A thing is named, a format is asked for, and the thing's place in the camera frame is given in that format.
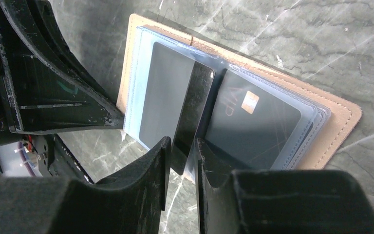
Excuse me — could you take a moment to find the beige leather card holder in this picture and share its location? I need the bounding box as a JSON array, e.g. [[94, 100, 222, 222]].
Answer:
[[117, 14, 362, 181]]

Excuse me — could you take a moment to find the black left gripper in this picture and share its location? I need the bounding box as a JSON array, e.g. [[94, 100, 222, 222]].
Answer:
[[0, 0, 124, 146]]

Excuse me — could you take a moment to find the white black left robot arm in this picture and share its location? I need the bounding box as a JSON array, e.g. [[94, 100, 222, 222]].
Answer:
[[0, 0, 124, 183]]

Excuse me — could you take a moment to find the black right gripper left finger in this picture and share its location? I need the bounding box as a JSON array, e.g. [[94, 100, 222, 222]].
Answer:
[[0, 136, 171, 234]]

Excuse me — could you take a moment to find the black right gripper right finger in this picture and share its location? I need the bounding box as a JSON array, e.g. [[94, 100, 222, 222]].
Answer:
[[194, 138, 374, 234]]

